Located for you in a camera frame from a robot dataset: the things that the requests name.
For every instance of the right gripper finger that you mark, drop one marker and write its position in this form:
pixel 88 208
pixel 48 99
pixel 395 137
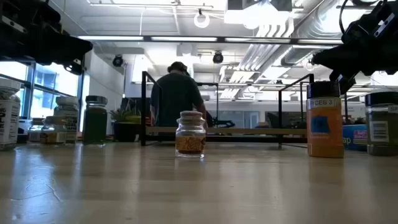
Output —
pixel 339 60

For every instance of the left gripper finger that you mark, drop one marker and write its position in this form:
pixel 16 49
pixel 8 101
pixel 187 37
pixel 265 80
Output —
pixel 73 48

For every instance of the white-lid spice jar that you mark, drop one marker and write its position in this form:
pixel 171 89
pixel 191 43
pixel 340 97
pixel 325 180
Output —
pixel 7 118
pixel 70 105

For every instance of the orange-filled black-lid spice bottle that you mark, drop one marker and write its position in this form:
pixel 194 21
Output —
pixel 325 124

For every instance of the green-filled black-lid spice bottle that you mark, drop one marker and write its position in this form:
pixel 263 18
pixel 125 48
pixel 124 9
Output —
pixel 381 124

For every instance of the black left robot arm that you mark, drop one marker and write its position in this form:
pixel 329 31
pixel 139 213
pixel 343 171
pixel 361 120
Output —
pixel 18 12

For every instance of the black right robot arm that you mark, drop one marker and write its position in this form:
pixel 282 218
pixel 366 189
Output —
pixel 376 21

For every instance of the black ceiling spotlight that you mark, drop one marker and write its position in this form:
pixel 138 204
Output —
pixel 218 58
pixel 117 61

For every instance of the green-lid spice jar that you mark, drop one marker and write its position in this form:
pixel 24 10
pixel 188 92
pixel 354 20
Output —
pixel 94 121

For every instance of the long blue printed box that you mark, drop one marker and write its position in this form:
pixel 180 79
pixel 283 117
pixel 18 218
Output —
pixel 354 137

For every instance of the potted succulent plant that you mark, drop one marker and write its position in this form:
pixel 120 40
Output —
pixel 124 132

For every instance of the long ceiling light bar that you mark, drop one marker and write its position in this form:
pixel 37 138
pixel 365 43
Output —
pixel 186 39

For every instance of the person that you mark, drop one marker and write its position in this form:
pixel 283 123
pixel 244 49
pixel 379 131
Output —
pixel 177 96

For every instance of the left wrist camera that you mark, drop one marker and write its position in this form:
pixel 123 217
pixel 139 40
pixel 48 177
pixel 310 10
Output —
pixel 74 67

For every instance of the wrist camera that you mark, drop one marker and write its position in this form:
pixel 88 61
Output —
pixel 342 81
pixel 74 67

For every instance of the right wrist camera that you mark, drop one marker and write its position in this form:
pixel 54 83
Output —
pixel 342 81

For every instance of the silver ventilation duct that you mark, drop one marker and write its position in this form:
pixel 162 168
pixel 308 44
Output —
pixel 311 28

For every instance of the wooden shelf black metal frame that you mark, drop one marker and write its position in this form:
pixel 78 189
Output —
pixel 242 130

